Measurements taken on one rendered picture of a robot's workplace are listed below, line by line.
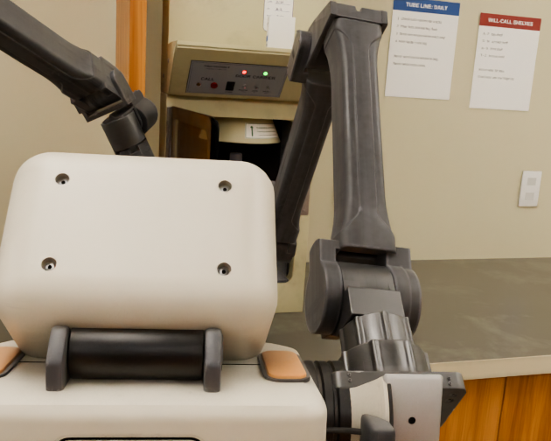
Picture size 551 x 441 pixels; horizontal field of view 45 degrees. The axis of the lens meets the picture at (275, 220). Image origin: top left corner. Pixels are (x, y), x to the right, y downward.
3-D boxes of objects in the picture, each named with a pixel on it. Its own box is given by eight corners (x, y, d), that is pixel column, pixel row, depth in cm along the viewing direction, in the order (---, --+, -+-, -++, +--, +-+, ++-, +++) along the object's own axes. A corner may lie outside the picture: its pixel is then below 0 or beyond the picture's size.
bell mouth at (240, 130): (195, 134, 153) (196, 109, 152) (268, 136, 158) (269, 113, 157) (209, 142, 137) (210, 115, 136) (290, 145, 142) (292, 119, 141)
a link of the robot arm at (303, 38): (302, 41, 86) (380, 55, 89) (297, 21, 90) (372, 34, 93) (240, 264, 114) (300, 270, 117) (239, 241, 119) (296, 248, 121)
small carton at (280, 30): (265, 49, 132) (267, 17, 130) (290, 50, 132) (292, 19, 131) (267, 47, 127) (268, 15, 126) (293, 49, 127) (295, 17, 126)
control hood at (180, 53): (165, 94, 131) (166, 42, 129) (318, 102, 140) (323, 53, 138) (172, 96, 120) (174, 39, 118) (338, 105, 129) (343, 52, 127)
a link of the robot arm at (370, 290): (353, 327, 61) (408, 332, 62) (341, 241, 67) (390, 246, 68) (324, 374, 67) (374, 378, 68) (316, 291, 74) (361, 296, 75)
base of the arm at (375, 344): (331, 387, 55) (469, 388, 56) (322, 304, 60) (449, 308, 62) (314, 430, 61) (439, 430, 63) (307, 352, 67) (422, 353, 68)
